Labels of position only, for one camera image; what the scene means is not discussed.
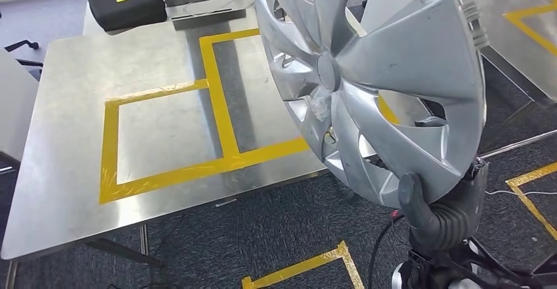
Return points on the black soft case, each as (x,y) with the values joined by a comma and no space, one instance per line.
(130,13)

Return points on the yellow floor tape square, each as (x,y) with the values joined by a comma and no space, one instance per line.
(535,173)

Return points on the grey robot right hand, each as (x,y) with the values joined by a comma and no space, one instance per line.
(411,200)

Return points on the yellow tape on workbench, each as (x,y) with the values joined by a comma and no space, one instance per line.
(219,104)
(528,32)

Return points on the grey plastic wheel hubcap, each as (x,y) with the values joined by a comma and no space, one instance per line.
(413,60)

